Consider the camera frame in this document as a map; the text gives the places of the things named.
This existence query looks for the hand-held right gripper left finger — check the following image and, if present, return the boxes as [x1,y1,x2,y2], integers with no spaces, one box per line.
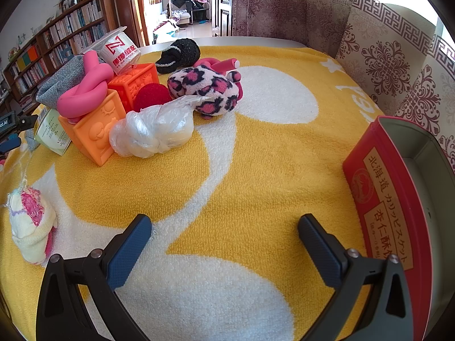
[36,214,153,341]

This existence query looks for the pink foam hair roller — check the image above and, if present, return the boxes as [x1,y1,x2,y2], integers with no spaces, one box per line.
[193,57,241,73]

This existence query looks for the brown wooden door frame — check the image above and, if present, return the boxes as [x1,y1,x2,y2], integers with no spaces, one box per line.
[114,0,233,48]

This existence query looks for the green white carton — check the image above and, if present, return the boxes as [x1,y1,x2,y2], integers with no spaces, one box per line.
[34,108,73,156]

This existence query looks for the patterned beige curtain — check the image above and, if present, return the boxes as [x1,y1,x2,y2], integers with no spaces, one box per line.
[231,0,455,174]

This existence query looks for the red pompom ball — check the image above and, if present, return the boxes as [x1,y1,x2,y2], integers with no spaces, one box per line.
[133,82,172,111]

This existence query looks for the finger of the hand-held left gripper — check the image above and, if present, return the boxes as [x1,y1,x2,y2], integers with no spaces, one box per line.
[0,133,22,155]
[15,112,38,128]

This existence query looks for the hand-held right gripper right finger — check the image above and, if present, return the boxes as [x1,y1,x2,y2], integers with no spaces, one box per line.
[298,214,415,341]

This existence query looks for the grey knit glove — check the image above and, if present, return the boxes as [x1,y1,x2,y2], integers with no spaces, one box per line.
[36,56,89,109]

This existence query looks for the clear plastic bag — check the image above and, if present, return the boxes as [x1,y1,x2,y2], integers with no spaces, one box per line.
[108,94,200,159]

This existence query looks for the pink knotted foam tube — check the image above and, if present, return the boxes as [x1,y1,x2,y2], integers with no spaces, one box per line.
[57,50,114,123]

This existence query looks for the pink white bag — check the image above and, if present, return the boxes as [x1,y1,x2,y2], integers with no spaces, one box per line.
[153,19,180,43]

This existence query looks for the white plastic cup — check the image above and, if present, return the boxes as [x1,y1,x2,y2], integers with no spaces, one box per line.
[98,26,142,72]

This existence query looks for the pink leopard plush earmuffs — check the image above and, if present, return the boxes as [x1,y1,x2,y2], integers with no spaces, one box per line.
[167,65,244,119]

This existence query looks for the red tin box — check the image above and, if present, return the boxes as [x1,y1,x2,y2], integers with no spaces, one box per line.
[343,115,455,341]

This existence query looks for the light orange rubber cube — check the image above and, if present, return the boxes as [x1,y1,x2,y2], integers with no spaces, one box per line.
[59,89,127,167]

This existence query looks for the cream knit hat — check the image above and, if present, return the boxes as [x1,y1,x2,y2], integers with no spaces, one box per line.
[7,186,59,265]

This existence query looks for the yellow white towel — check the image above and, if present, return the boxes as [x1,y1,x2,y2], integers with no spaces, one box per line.
[0,44,388,341]

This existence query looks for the wooden bookshelf with books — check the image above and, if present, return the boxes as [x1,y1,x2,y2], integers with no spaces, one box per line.
[0,0,118,112]

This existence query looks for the dark orange rubber cube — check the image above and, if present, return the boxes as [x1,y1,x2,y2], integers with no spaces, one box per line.
[107,63,159,112]

